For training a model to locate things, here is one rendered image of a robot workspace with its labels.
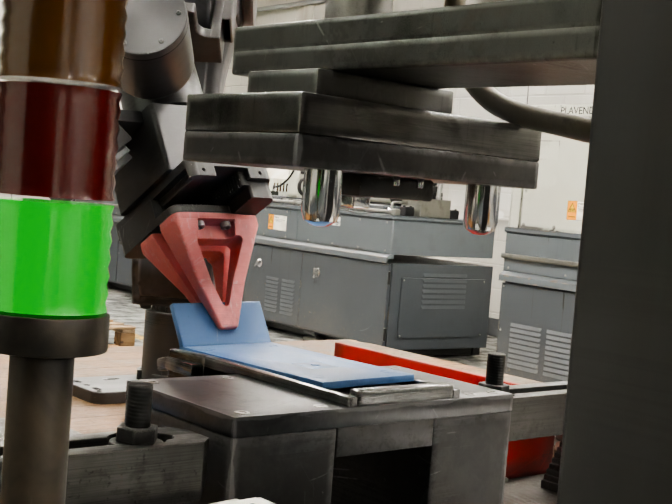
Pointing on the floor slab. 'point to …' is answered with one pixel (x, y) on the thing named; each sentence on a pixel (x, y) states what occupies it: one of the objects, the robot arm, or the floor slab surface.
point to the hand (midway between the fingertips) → (223, 318)
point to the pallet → (125, 337)
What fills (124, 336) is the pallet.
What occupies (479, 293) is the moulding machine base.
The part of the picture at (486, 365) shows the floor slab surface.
